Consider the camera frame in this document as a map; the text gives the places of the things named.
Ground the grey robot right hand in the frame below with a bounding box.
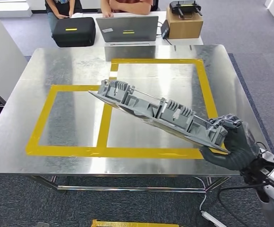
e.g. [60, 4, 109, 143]
[199, 114, 260, 172]

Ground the grey plastic wheel hubcap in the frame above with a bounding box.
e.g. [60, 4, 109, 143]
[88, 79, 231, 154]

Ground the stainless steel workbench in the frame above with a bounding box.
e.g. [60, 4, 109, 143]
[0, 44, 271, 193]

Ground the white power strip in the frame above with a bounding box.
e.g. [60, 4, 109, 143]
[201, 210, 228, 227]

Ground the brown cardboard box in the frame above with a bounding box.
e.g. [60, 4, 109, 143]
[165, 8, 204, 40]

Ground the small black adapter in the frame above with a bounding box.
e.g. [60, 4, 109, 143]
[161, 19, 173, 44]

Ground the grey device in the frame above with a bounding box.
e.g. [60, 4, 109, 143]
[96, 16, 158, 46]

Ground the person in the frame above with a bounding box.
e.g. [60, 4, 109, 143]
[100, 0, 153, 18]
[45, 0, 83, 35]

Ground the white table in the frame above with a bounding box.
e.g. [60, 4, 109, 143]
[72, 11, 204, 48]

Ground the black box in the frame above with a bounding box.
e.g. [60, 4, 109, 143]
[52, 17, 97, 48]

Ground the white desk with metal legs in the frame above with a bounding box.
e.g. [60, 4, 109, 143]
[0, 14, 28, 107]

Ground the white low platform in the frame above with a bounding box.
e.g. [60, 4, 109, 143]
[0, 0, 33, 18]

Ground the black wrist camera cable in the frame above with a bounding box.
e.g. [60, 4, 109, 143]
[217, 183, 269, 227]

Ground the white floor cable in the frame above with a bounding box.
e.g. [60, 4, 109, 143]
[195, 176, 208, 212]

